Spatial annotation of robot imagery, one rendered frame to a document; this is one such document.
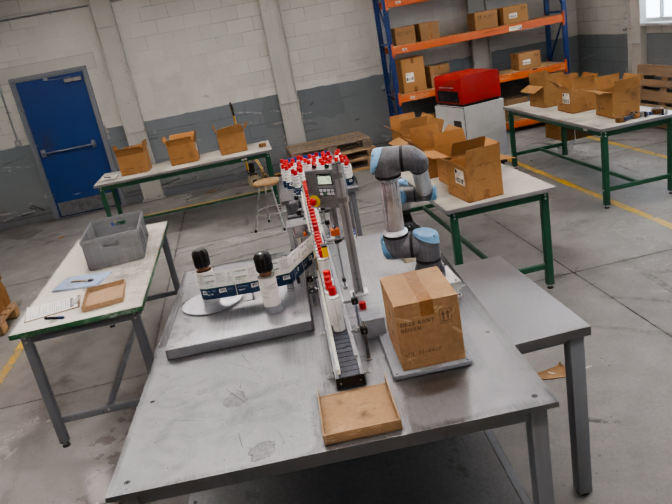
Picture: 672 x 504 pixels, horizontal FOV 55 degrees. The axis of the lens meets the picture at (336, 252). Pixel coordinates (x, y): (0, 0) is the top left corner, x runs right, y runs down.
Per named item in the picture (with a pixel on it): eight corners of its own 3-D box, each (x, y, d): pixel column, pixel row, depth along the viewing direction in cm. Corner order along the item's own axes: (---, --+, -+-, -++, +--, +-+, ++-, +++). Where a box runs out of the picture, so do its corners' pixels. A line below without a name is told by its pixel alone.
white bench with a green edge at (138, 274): (106, 325, 568) (78, 239, 541) (191, 305, 575) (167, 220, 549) (53, 454, 390) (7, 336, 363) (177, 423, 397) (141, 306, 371)
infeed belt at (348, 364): (312, 249, 398) (311, 243, 397) (325, 246, 399) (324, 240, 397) (340, 387, 243) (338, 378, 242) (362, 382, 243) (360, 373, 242)
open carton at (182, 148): (166, 168, 810) (159, 139, 798) (171, 162, 850) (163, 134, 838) (201, 161, 812) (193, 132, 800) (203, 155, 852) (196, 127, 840)
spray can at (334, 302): (333, 328, 281) (324, 285, 274) (345, 326, 281) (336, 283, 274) (334, 334, 276) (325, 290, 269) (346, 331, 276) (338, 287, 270)
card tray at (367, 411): (318, 397, 241) (316, 388, 240) (386, 383, 242) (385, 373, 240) (325, 445, 213) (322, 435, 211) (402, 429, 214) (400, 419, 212)
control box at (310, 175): (320, 202, 325) (313, 165, 319) (350, 201, 316) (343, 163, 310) (310, 209, 317) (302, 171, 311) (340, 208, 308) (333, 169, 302)
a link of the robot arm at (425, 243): (440, 261, 296) (438, 233, 291) (411, 263, 299) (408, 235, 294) (441, 251, 307) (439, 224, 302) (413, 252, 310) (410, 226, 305)
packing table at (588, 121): (508, 168, 821) (502, 106, 795) (567, 155, 829) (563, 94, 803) (604, 211, 614) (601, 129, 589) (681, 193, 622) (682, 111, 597)
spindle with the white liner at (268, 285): (265, 308, 315) (251, 251, 306) (283, 304, 316) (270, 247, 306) (264, 315, 307) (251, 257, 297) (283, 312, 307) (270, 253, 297)
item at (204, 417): (185, 274, 406) (184, 271, 405) (419, 227, 411) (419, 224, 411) (106, 503, 208) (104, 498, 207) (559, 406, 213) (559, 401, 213)
